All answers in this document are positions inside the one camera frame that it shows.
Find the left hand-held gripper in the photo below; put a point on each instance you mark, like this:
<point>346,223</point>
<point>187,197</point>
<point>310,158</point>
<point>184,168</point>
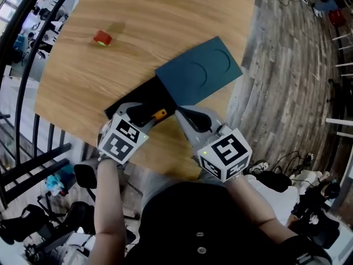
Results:
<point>118,145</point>

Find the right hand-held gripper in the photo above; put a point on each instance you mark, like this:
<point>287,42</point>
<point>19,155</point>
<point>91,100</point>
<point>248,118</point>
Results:
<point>226,153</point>

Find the dark box with lid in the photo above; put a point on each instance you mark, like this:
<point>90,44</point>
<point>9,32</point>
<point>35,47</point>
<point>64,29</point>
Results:
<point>198,70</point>

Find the person's right forearm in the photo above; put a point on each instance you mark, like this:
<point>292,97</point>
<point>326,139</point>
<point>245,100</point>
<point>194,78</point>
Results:
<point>253,206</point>

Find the person's left forearm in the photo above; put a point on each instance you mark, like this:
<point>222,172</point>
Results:
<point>109,211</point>

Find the person's grey trousers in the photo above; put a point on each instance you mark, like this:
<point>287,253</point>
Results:
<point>162,186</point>

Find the white sneaker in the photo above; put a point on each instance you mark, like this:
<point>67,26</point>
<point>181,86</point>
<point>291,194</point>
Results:
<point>259,166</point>

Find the red cube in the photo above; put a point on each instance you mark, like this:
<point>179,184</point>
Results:
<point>102,37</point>

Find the person's black shirt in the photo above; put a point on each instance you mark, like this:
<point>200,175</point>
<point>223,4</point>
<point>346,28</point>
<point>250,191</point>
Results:
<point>209,225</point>

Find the blue plastic bag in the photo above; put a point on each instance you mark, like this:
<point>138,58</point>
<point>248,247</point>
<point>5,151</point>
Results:
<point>54,183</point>

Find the white cloth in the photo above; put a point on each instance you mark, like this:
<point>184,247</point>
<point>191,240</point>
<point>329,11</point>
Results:
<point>278,200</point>

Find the black metal railing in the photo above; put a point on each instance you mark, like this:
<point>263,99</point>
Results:
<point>24,79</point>

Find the black office chair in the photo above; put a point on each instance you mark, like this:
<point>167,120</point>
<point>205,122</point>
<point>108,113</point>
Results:
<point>41,225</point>

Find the red stool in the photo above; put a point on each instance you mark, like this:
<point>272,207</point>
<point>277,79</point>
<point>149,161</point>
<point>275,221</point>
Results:
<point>337,18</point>

